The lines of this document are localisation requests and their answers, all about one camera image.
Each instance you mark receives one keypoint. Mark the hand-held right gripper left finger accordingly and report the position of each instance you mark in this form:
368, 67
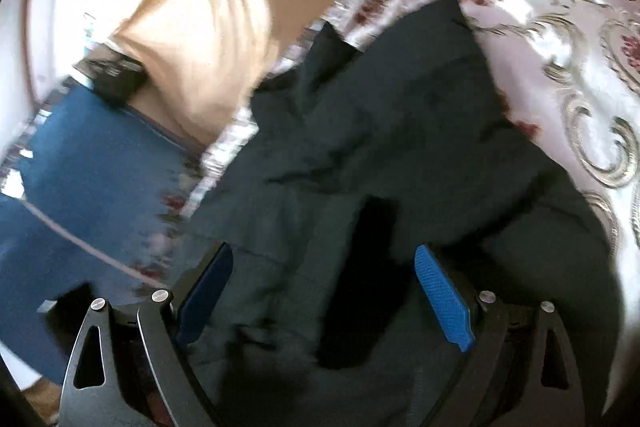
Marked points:
205, 294

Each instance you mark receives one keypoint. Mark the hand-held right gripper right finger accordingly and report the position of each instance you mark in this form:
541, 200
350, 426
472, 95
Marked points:
442, 297

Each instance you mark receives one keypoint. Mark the dark large garment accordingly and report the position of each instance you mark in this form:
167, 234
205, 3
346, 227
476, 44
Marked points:
375, 132

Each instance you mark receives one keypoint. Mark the blue floral cloth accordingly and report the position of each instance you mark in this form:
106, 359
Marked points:
90, 167

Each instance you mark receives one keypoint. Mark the black object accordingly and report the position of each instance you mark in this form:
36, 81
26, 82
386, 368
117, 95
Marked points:
117, 82

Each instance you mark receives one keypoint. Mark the beige cloth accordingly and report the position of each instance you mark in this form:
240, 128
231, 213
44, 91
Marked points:
200, 32

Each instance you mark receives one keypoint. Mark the floral satin bedspread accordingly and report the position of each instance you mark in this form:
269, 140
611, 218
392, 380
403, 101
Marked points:
550, 32

